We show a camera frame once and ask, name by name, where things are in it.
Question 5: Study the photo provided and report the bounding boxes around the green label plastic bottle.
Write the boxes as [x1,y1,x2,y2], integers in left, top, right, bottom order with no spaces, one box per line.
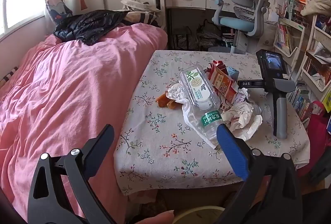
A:
[200,110,229,144]

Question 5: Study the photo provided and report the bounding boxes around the floral tablecloth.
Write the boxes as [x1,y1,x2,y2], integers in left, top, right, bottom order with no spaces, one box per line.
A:
[113,50,311,196]

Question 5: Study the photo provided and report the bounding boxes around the beige canvas bag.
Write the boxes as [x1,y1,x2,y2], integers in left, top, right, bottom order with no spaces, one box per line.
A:
[121,0,161,12]

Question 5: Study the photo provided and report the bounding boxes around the grey plastic bag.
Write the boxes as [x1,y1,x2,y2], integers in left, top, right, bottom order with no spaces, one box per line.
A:
[197,20,225,46]

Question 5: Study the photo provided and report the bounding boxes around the yellow trash bin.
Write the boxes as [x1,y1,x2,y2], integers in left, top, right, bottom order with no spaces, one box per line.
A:
[172,205,226,224]

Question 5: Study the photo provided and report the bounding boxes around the clear plastic box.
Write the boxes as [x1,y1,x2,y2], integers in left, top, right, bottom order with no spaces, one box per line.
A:
[180,65,220,111]

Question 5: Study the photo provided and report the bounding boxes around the white tote bag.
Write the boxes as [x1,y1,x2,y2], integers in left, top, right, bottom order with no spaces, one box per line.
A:
[259,23,278,50]

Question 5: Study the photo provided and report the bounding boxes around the folded white paper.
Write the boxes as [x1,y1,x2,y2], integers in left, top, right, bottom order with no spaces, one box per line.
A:
[313,42,331,60]

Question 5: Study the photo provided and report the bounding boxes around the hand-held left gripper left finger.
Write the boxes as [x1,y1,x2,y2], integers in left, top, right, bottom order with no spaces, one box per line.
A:
[27,124,122,224]

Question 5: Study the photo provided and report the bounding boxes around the red orange snack bag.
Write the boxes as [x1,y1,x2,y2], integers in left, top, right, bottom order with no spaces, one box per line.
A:
[205,60,240,104]

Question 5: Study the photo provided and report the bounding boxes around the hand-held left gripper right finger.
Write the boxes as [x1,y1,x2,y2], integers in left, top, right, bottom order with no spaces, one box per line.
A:
[216,124,303,224]

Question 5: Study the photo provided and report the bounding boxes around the person's left hand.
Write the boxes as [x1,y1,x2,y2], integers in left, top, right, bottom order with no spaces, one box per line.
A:
[134,210,175,224]

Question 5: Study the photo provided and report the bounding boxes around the pink blanket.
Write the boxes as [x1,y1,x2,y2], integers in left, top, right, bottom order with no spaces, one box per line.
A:
[0,24,168,224]

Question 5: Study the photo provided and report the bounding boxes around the clear plastic water bottle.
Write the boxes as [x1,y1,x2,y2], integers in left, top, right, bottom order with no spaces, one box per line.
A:
[182,100,220,149]

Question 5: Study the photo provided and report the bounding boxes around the large white paper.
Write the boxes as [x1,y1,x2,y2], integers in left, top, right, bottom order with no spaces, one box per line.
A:
[221,100,263,141]

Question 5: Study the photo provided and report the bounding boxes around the white printed wrapper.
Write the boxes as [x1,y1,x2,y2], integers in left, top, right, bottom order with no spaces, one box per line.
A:
[233,88,252,106]

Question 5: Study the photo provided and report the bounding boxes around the row of books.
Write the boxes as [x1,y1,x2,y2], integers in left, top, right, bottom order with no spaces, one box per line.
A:
[287,82,314,121]

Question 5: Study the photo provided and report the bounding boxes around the black puffer jacket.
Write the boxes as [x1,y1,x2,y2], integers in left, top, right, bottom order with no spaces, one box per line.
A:
[53,10,128,46]

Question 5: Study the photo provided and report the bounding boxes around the blue paper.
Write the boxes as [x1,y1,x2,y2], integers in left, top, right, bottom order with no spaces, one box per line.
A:
[227,67,240,82]

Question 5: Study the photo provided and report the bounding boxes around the striped pillow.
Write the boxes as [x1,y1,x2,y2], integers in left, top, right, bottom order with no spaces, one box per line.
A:
[121,11,159,26]

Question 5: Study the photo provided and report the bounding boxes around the yellow box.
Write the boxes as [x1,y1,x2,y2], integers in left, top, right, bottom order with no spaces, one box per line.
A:
[322,90,331,113]

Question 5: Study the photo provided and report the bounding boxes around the beige cloth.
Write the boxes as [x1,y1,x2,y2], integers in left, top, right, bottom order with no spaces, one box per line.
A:
[301,0,331,17]

